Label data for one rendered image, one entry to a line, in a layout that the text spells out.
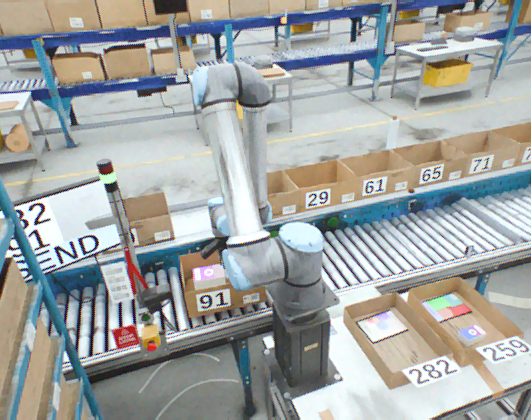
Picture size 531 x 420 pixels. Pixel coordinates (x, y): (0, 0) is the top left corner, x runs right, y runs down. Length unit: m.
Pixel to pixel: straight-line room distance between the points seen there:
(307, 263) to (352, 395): 0.64
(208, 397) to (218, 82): 1.94
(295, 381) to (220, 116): 1.07
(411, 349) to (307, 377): 0.49
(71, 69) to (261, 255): 5.39
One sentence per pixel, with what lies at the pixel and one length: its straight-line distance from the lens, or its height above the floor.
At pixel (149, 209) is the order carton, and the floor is 0.95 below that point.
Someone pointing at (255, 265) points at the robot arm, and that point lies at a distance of 1.35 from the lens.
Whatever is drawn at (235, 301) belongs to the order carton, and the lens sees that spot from 2.12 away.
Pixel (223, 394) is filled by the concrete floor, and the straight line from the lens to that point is 2.77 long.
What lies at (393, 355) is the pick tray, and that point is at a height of 0.76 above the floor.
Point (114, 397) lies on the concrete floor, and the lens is 2.93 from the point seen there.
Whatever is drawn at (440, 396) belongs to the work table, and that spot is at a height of 0.75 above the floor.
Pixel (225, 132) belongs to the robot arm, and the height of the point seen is 1.77.
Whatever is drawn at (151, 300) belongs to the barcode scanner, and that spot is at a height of 1.07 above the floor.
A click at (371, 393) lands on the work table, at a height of 0.75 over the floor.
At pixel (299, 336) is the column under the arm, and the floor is 1.04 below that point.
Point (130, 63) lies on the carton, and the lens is 6.42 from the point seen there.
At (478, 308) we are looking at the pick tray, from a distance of 2.28.
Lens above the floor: 2.26
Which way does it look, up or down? 33 degrees down
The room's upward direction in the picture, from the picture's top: 3 degrees counter-clockwise
